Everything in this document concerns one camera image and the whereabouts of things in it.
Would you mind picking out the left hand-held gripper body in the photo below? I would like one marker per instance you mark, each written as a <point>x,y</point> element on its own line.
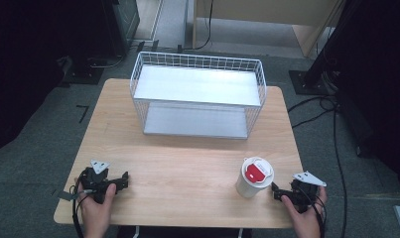
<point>96,182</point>

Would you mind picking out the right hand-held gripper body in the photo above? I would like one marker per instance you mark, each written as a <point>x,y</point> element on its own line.
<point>303,191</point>

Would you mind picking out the white cup with red-tabbed lid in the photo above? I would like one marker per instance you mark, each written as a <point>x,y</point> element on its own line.
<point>253,178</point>

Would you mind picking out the person's left hand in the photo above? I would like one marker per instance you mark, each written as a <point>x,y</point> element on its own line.
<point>95,211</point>

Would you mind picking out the person's right hand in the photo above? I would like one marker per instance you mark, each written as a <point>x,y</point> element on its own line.
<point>305,219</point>

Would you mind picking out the grey tape tag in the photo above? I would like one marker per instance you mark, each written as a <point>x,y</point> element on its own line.
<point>67,195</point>

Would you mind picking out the person's dark clothing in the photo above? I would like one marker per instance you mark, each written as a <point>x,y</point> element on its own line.
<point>184,233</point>

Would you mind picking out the black stand with base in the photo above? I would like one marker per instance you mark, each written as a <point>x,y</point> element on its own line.
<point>315,66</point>

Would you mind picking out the black curtain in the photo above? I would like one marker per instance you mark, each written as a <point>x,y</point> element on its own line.
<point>22,66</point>

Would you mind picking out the dark cabinet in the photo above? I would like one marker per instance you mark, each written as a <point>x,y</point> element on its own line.
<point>123,23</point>

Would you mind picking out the light wooden furniture panel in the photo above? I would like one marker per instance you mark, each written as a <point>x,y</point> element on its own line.
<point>270,16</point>

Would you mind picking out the black stand base plate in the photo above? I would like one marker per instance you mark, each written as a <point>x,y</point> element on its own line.
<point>83,72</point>

